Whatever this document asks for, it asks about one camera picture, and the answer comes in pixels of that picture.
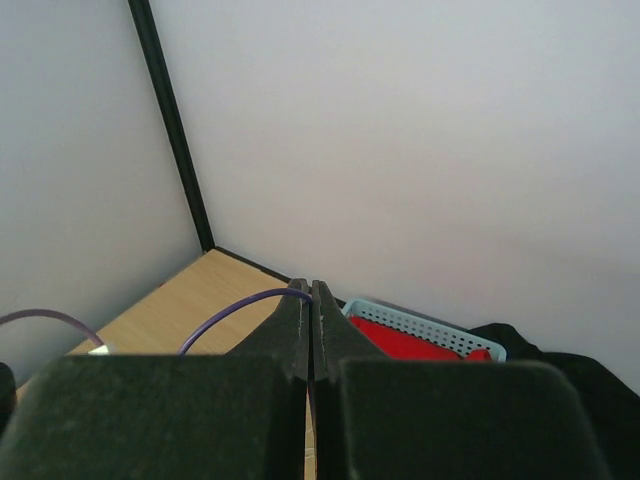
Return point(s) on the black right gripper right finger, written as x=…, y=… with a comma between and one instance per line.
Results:
x=380, y=418

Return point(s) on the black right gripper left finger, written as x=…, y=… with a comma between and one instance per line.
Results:
x=239, y=415

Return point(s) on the red cloth in basket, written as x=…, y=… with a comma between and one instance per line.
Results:
x=402, y=346

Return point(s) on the light blue perforated basket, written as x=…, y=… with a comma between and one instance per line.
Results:
x=432, y=330

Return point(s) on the black folded cloth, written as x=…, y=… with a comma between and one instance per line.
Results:
x=611, y=406

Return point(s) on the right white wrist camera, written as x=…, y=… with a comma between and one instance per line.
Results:
x=101, y=350

